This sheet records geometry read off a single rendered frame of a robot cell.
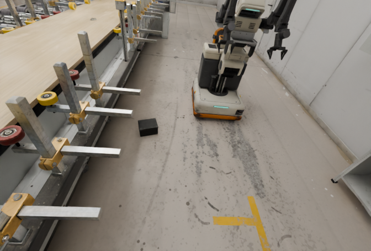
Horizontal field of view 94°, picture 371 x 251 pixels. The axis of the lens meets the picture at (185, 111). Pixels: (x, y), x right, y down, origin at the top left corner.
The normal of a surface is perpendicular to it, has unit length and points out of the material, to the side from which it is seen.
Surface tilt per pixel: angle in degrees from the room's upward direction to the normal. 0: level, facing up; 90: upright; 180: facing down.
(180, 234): 0
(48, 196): 0
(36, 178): 0
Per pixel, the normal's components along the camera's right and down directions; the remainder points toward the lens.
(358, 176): 0.12, -0.76
